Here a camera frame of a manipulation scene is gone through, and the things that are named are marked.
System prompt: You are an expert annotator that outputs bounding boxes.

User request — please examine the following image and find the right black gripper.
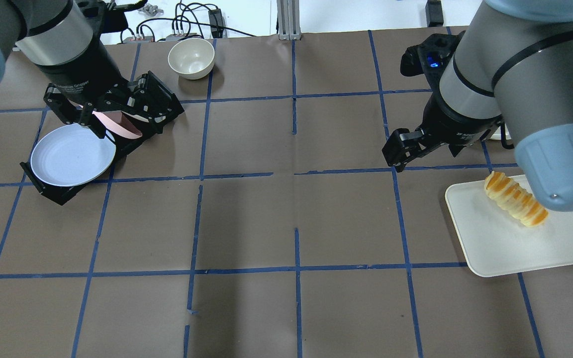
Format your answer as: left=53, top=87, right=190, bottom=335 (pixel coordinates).
left=382, top=91, right=503, bottom=173

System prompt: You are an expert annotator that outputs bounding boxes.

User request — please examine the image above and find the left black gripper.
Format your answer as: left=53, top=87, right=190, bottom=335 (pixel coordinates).
left=39, top=40, right=184, bottom=138

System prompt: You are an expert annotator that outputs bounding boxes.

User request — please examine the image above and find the blue plate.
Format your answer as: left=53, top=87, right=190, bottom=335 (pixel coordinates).
left=30, top=124, right=116, bottom=186

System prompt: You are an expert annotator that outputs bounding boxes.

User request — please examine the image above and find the yellow striped bread roll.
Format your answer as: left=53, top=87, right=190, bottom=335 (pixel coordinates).
left=483, top=172, right=549, bottom=227

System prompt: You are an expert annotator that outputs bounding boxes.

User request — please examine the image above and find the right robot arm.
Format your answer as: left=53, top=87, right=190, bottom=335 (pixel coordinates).
left=382, top=0, right=573, bottom=211

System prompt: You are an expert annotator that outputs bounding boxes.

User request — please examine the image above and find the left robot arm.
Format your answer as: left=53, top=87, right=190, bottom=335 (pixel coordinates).
left=0, top=0, right=184, bottom=138

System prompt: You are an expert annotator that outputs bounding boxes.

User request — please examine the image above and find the pink plate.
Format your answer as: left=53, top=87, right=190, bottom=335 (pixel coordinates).
left=93, top=111, right=143, bottom=140

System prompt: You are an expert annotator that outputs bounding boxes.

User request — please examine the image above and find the cream round plate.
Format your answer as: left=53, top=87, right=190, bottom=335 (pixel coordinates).
left=489, top=122, right=511, bottom=141

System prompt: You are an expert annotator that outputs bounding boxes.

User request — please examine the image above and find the black dish rack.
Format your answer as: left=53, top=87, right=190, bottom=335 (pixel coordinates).
left=20, top=71, right=184, bottom=205

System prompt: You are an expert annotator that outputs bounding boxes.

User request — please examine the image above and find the cream bowl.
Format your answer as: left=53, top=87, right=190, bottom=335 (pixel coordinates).
left=167, top=38, right=215, bottom=80

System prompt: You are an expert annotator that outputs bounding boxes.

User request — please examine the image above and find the white rectangular tray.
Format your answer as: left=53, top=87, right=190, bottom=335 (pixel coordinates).
left=444, top=181, right=573, bottom=278

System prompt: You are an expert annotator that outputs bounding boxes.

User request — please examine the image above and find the black power adapter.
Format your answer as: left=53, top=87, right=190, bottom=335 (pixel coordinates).
left=208, top=9, right=225, bottom=38

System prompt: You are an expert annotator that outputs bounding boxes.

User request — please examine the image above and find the aluminium frame post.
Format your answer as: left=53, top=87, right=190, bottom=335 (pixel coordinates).
left=277, top=0, right=302, bottom=41

